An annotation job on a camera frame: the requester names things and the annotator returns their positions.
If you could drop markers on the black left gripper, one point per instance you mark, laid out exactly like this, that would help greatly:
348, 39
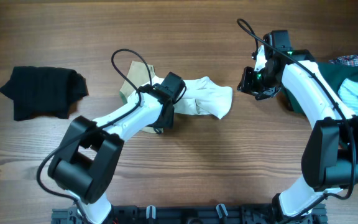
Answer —
167, 122

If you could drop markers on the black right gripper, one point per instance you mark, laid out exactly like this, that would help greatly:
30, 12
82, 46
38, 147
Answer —
245, 85

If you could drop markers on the white beige garment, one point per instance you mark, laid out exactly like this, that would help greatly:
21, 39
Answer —
202, 97

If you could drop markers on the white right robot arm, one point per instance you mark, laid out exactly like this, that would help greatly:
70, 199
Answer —
329, 163

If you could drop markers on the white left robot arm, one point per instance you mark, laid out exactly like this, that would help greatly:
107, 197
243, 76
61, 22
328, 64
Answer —
89, 152

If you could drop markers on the dark green garment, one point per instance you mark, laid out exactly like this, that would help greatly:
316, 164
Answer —
335, 74

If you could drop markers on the black folded garment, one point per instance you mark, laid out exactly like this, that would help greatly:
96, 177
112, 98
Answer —
43, 91

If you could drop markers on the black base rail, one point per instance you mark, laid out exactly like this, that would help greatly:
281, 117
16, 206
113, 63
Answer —
246, 213

